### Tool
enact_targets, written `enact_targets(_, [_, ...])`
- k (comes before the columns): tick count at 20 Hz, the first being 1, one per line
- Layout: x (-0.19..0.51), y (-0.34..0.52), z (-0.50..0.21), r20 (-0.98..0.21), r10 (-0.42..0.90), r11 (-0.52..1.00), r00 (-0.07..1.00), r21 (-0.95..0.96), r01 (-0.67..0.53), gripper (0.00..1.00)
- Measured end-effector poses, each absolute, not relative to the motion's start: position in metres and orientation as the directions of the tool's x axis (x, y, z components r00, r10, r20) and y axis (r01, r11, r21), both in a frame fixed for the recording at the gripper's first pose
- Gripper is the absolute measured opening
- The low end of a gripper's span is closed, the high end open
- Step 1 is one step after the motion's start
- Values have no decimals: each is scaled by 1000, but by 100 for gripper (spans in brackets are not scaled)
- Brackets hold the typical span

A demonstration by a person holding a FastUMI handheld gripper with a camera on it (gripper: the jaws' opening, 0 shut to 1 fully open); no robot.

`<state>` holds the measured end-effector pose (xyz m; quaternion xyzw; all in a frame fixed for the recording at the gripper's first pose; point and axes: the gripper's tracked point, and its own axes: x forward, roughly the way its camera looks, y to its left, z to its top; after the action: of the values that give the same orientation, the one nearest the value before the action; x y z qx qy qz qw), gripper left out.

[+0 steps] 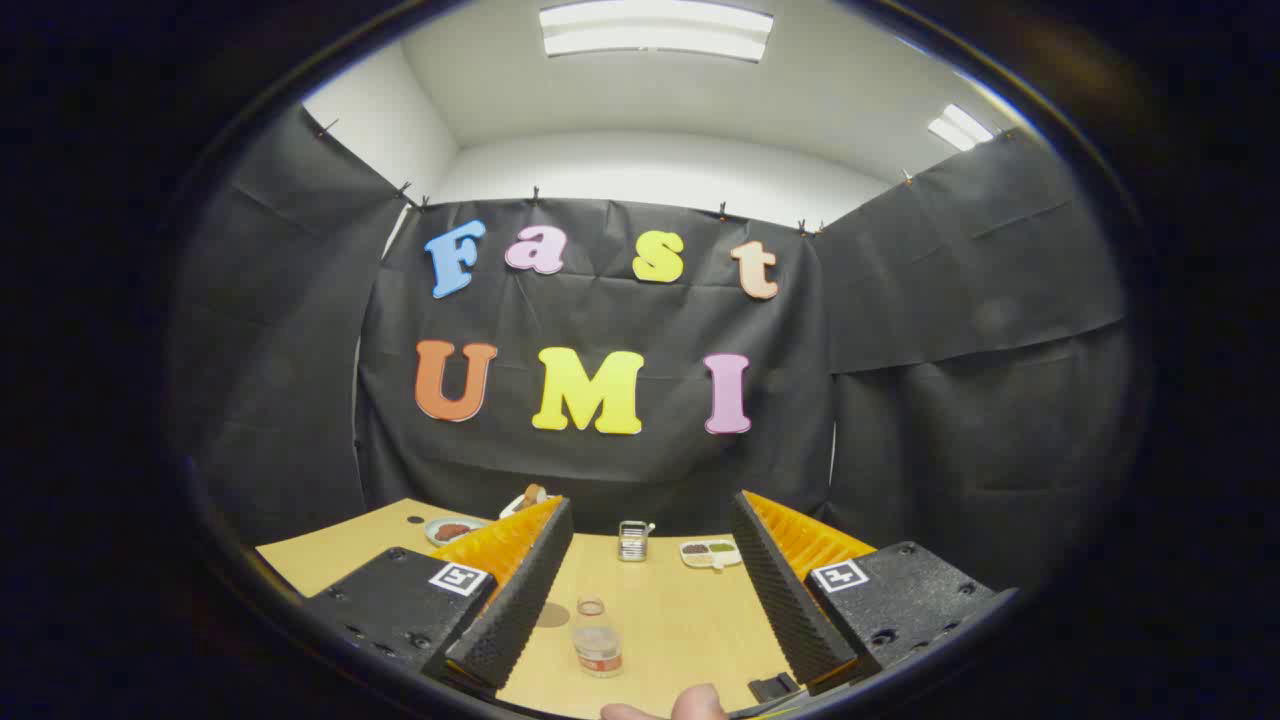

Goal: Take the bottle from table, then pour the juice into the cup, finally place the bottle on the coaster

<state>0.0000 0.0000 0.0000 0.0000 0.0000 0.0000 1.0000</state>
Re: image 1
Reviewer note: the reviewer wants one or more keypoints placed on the round brown coaster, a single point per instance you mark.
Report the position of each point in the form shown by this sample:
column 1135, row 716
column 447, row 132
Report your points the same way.
column 553, row 616

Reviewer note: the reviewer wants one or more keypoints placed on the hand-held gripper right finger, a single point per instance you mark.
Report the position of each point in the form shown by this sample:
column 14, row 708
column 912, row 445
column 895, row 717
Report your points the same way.
column 790, row 600

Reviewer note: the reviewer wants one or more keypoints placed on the brown bread slice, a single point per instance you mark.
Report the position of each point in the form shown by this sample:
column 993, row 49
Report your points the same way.
column 535, row 494

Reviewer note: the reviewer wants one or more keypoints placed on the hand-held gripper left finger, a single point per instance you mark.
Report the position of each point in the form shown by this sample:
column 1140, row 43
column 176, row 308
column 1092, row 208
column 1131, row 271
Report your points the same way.
column 520, row 600

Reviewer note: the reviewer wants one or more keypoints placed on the large ceiling light panel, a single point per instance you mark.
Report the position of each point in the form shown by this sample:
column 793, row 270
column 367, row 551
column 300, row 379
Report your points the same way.
column 655, row 30

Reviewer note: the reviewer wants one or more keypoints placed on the wooden table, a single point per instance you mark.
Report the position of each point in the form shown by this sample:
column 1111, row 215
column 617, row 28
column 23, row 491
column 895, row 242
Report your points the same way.
column 680, row 620

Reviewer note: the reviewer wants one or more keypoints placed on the white toaster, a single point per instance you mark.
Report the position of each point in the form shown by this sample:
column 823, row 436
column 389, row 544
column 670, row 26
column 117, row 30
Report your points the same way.
column 513, row 507

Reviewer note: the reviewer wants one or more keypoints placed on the white divided dish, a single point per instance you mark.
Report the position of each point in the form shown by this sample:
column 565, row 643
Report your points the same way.
column 710, row 553

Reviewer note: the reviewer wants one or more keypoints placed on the clear plastic juice bottle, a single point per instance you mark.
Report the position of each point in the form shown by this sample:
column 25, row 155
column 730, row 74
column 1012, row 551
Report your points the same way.
column 598, row 650

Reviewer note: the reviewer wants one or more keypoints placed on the green plate with brown food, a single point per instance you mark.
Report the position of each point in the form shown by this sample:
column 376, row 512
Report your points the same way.
column 452, row 531

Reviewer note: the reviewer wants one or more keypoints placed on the small ceiling light panel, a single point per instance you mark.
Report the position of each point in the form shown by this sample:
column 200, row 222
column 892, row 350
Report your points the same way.
column 960, row 128

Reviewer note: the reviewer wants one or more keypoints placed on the black backdrop cloth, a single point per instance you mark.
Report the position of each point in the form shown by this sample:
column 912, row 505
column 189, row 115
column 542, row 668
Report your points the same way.
column 600, row 480

